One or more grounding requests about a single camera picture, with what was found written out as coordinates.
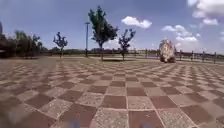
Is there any lamp pole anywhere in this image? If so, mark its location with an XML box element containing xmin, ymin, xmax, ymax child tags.
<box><xmin>84</xmin><ymin>21</ymin><xmax>91</xmax><ymax>58</ymax></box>

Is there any small sparse tree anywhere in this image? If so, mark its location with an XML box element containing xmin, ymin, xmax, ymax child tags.
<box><xmin>117</xmin><ymin>28</ymin><xmax>137</xmax><ymax>62</ymax></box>

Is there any railing fence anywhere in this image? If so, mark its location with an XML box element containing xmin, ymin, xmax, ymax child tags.
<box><xmin>66</xmin><ymin>48</ymin><xmax>224</xmax><ymax>65</ymax></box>

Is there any group of low trees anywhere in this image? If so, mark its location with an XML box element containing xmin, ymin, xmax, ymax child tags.
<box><xmin>0</xmin><ymin>20</ymin><xmax>44</xmax><ymax>60</ymax></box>

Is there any small thin tree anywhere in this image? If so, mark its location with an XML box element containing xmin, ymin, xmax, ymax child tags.
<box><xmin>52</xmin><ymin>31</ymin><xmax>69</xmax><ymax>59</ymax></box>

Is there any tall leafy tree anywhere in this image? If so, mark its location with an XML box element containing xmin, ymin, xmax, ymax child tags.
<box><xmin>87</xmin><ymin>5</ymin><xmax>120</xmax><ymax>63</ymax></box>

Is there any large pale boulder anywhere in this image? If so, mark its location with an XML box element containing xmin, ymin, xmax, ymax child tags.
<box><xmin>157</xmin><ymin>39</ymin><xmax>178</xmax><ymax>64</ymax></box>

